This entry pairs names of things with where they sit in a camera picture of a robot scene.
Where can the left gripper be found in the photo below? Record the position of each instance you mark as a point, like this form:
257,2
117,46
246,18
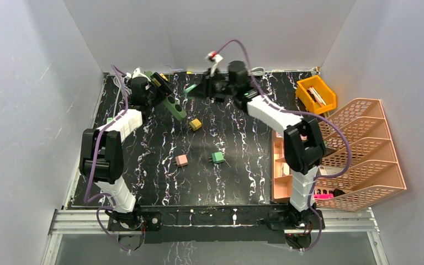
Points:
161,84

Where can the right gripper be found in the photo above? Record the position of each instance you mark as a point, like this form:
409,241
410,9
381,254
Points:
210,81

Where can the green power strip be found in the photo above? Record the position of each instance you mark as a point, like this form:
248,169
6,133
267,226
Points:
170,100

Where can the green plug adapter dark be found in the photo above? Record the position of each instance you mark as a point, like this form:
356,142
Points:
217,158

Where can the pink usb plug adapter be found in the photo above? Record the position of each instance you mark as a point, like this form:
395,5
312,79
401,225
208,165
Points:
181,160

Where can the light green plug adapter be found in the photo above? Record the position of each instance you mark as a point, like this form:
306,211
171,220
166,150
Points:
190,89

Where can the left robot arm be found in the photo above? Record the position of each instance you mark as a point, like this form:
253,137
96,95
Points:
102,159

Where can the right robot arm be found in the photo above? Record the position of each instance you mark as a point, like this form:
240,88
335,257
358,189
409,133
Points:
303,145

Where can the yellow storage bin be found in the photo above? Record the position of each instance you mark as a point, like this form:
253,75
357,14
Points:
316,95

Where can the pink compartment organizer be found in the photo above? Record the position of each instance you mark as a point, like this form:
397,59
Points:
281,177

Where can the pink tiered file rack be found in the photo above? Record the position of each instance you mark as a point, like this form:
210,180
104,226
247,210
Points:
374,173

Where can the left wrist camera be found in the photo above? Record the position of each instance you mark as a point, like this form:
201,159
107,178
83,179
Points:
138,72

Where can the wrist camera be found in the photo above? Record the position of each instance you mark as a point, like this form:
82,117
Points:
214,58
138,72

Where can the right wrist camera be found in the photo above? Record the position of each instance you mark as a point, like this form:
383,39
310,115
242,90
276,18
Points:
214,58

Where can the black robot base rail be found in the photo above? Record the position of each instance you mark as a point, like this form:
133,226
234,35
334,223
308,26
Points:
274,223

